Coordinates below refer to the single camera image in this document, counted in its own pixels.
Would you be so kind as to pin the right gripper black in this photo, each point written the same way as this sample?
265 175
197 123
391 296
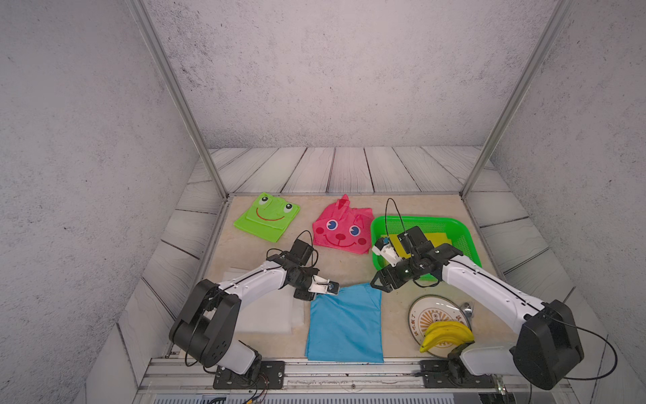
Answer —
394 284

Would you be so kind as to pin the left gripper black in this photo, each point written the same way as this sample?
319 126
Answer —
305 295

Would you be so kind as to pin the green plastic basket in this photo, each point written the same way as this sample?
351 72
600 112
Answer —
391 225

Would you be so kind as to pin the blue raincoat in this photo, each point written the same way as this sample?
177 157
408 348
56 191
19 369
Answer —
347 327

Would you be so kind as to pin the white raincoat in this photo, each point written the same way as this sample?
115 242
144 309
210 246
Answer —
268 306

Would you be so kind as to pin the yellow raincoat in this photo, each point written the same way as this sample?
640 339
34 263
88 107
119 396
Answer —
436 238

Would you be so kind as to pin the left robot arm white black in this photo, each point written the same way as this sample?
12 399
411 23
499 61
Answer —
206 324

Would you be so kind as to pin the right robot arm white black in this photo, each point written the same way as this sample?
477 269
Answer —
548 345

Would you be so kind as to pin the pink rabbit raincoat folded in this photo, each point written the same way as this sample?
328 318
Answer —
343 227

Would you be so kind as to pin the green frog raincoat folded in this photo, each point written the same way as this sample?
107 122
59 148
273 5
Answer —
268 218

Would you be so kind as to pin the round patterned plate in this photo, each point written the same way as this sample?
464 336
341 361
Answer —
432 309

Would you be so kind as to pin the yellow bananas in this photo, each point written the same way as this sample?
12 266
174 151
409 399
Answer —
446 332

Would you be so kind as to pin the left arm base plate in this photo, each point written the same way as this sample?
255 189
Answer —
263 375

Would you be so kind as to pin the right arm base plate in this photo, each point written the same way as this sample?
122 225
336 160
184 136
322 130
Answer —
449 374

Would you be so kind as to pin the aluminium front rail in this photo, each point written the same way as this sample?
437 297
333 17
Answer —
170 381

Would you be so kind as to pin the right frame post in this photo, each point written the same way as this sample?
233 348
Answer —
540 52

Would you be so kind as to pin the frame post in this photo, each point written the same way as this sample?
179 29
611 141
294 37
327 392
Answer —
163 65
540 52

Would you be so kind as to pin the left frame post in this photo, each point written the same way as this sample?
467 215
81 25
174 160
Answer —
163 65

